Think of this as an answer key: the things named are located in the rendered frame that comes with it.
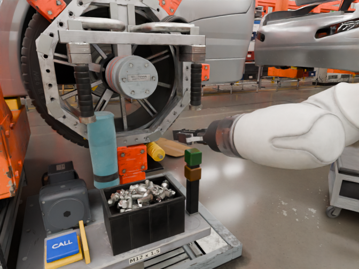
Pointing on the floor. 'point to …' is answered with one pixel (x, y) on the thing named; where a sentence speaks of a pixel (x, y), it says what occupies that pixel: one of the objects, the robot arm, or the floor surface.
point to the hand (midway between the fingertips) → (181, 134)
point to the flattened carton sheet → (171, 147)
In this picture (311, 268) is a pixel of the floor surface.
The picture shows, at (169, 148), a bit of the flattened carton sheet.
